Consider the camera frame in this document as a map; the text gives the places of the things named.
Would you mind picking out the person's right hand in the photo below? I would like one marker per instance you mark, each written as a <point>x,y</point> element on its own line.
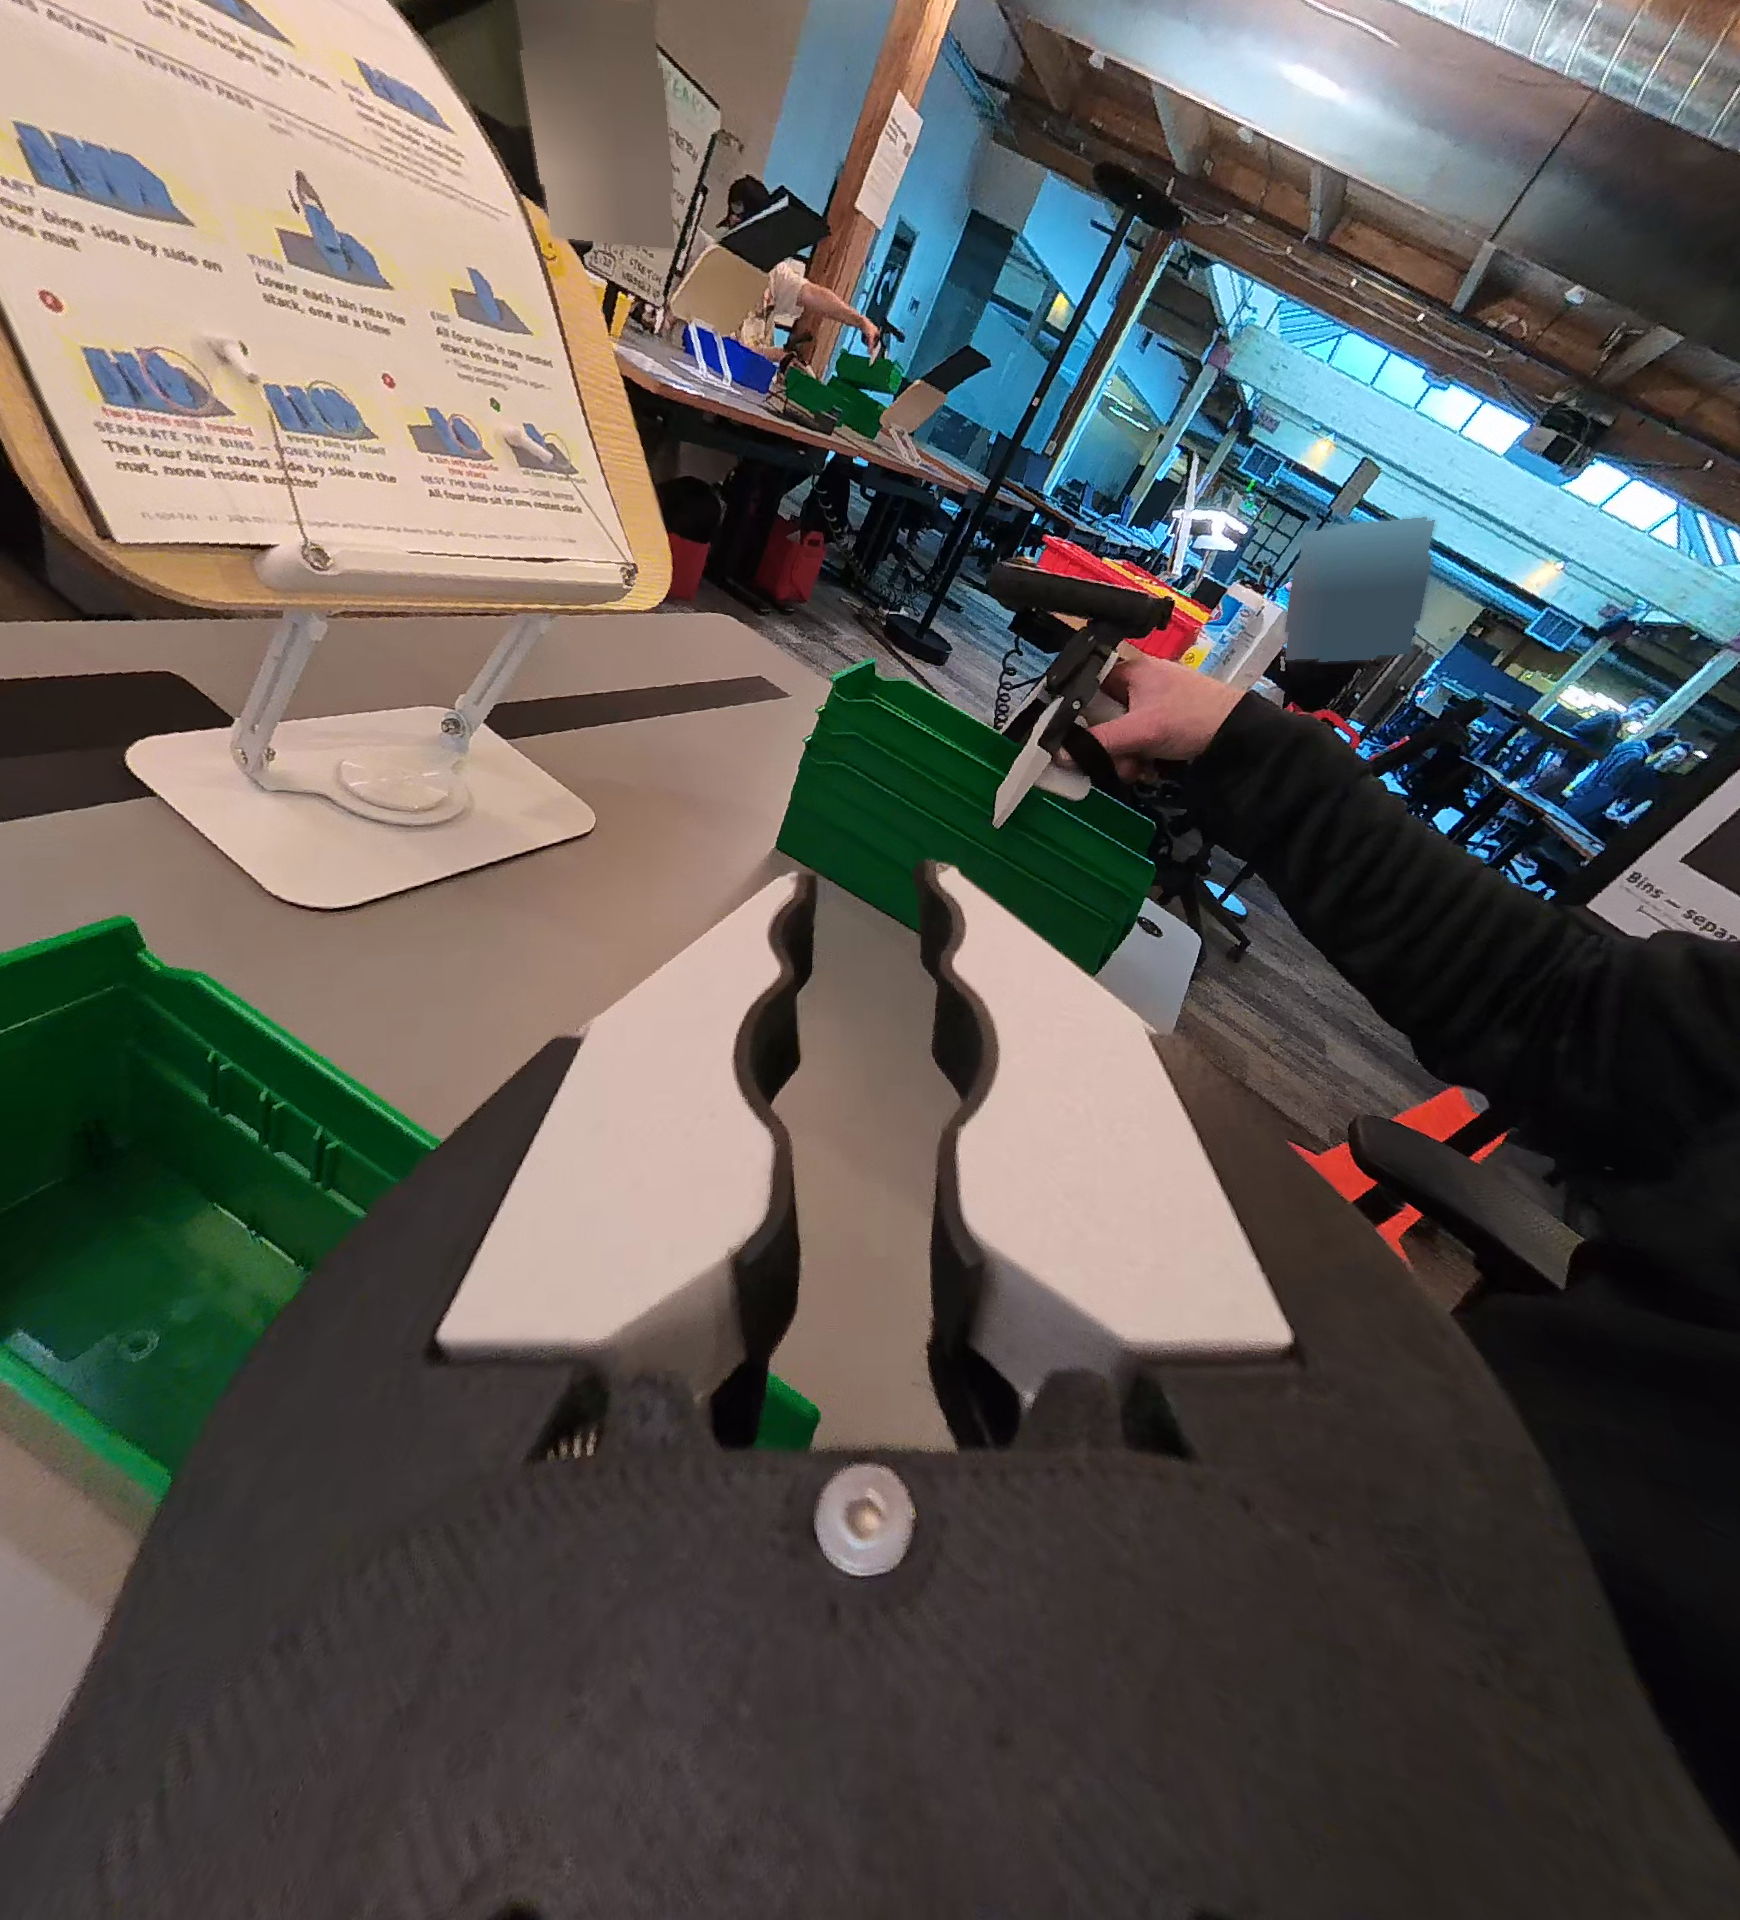
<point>1170,721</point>

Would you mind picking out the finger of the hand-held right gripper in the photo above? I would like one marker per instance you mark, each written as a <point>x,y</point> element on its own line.
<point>1029,772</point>

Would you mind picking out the white carton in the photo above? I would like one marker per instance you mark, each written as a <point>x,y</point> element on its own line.
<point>1249,631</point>

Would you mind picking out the orange striped object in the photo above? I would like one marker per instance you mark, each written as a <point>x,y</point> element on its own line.
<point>1425,1118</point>

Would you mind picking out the red plastic tray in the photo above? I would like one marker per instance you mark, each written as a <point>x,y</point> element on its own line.
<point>1073,558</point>

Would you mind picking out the red bag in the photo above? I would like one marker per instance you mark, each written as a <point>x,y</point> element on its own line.
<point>688,563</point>
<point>792,563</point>

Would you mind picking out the silver ventilation duct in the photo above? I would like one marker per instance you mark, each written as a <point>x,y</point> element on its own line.
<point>1562,195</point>

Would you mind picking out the printed instruction sheet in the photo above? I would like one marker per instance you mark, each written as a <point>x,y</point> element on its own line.
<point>286,376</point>

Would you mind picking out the black and white tag poster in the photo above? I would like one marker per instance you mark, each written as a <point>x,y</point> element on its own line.
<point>1679,901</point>

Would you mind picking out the blue plastic bin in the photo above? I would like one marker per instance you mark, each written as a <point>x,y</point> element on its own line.
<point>736,360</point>

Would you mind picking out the black floor lamp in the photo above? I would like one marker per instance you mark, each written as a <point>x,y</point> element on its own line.
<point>1138,192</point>

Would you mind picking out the person's right forearm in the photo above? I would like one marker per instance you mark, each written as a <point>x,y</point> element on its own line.
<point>1411,931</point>

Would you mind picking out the white paper notice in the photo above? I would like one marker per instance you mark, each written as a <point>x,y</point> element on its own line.
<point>890,150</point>

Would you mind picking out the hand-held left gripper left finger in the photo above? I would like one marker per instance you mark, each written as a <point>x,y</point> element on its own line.
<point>631,1185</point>

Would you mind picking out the black tape strip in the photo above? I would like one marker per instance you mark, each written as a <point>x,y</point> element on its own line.
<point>31,750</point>

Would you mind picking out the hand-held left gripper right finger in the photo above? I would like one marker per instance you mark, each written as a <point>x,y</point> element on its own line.
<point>1097,1185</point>

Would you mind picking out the black chair armrest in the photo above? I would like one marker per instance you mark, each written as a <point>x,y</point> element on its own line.
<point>1469,1201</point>

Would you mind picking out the wooden support post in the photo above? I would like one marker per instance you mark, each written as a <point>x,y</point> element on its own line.
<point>914,45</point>

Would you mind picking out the long wooden work table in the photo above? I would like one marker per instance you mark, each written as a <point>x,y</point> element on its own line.
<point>721,402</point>

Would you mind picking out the white notice board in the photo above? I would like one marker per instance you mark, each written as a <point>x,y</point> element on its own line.
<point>691,166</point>

